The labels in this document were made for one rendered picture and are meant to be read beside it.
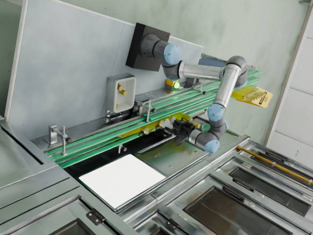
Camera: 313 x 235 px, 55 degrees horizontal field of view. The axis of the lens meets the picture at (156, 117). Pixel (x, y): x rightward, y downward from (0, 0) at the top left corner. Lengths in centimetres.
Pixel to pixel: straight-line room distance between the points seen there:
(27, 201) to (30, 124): 69
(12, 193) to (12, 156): 24
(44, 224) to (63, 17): 102
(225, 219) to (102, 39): 122
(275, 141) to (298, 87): 152
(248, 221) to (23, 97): 134
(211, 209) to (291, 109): 641
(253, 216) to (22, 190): 121
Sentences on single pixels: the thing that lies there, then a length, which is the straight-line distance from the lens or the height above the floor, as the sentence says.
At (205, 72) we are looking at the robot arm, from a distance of 187.
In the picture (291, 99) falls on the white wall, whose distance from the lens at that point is 794.
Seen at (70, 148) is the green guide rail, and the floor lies 92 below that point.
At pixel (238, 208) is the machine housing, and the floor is 172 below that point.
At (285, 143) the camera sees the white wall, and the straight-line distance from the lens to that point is 831.
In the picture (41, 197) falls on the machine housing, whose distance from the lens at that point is 114.
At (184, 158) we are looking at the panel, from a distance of 203.
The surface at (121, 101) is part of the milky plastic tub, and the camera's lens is 205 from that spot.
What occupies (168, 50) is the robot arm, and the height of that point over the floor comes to 103.
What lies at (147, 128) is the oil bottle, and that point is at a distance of 200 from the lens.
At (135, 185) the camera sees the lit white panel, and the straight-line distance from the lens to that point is 173.
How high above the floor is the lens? 213
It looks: 34 degrees down
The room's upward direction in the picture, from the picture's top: 117 degrees clockwise
